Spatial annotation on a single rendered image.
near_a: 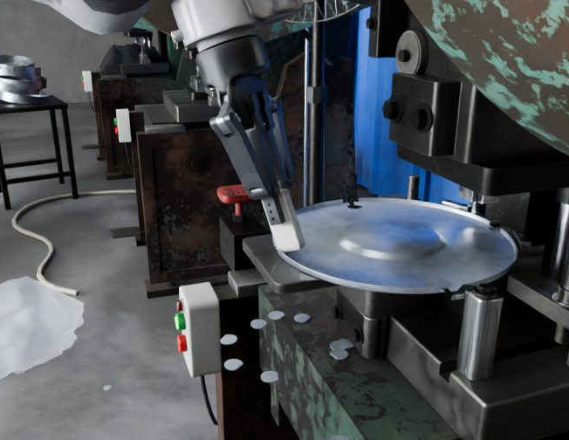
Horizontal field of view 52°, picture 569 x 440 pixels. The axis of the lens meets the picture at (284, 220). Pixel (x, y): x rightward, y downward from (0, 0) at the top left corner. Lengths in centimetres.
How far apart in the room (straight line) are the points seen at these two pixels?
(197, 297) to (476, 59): 67
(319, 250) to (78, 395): 127
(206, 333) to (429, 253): 40
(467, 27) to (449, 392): 42
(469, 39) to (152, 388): 161
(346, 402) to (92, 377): 132
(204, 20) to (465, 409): 46
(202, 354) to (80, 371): 103
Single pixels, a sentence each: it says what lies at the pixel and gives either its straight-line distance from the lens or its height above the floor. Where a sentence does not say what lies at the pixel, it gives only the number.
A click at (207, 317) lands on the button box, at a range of 92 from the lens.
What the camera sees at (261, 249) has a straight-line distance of 69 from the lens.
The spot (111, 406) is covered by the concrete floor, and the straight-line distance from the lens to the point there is 178.
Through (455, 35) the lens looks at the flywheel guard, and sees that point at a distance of 33.
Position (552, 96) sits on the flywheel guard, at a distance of 32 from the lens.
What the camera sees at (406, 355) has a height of 67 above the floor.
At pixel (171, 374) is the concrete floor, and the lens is 186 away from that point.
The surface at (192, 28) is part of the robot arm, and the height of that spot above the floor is 103.
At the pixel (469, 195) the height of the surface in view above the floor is 83.
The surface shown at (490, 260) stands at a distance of 70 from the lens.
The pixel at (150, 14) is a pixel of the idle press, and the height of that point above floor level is 103.
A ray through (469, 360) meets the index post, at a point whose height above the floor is 73.
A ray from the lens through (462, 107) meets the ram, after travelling 66.
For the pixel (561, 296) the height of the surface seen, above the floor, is 76.
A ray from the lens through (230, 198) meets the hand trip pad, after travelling 96.
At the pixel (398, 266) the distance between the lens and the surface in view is 65.
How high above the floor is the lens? 105
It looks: 20 degrees down
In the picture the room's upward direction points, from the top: straight up
